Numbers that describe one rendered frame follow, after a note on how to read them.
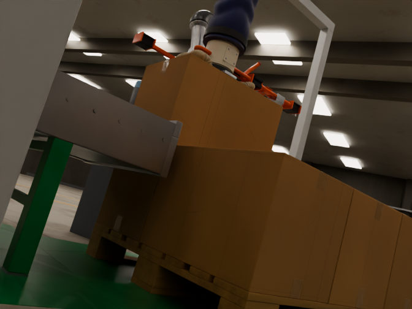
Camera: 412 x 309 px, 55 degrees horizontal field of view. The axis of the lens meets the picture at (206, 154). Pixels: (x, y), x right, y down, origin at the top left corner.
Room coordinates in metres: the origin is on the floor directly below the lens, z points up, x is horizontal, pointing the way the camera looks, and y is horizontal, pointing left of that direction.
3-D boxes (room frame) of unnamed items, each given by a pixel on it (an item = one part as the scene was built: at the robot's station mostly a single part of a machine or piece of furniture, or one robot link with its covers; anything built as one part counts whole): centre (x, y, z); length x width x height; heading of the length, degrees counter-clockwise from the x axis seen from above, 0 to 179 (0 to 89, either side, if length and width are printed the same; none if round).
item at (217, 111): (1.93, 0.05, 0.74); 0.60 x 0.40 x 0.40; 125
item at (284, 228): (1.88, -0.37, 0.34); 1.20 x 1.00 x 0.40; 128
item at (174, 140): (1.70, 0.34, 0.47); 0.70 x 0.03 x 0.15; 38
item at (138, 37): (1.94, 0.46, 1.07); 0.09 x 0.08 x 0.05; 38
